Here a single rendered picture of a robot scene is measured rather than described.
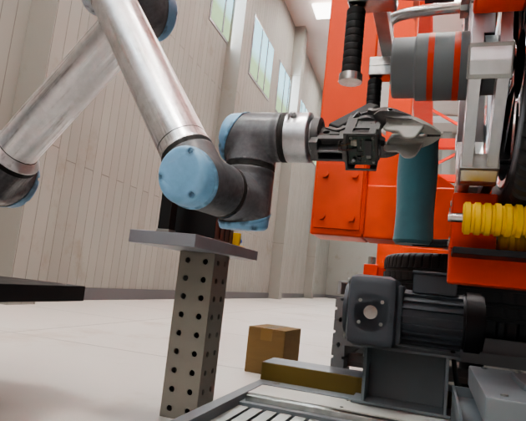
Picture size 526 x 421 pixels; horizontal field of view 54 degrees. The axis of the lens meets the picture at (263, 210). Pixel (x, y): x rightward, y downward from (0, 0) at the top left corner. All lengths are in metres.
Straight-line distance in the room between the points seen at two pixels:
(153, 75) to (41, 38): 3.67
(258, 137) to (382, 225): 0.72
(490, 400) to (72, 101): 1.07
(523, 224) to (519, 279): 0.13
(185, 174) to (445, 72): 0.59
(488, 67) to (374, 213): 0.74
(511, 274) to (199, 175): 0.60
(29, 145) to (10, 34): 3.18
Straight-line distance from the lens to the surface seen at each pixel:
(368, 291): 1.32
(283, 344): 2.08
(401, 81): 1.14
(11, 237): 4.22
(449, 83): 1.13
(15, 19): 4.62
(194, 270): 1.35
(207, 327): 1.34
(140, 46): 0.97
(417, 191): 1.19
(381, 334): 1.32
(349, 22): 1.05
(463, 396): 1.35
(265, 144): 0.91
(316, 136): 0.89
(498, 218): 0.96
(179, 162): 0.79
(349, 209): 1.55
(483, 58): 0.90
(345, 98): 1.65
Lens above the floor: 0.36
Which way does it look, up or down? 8 degrees up
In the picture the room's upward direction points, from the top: 6 degrees clockwise
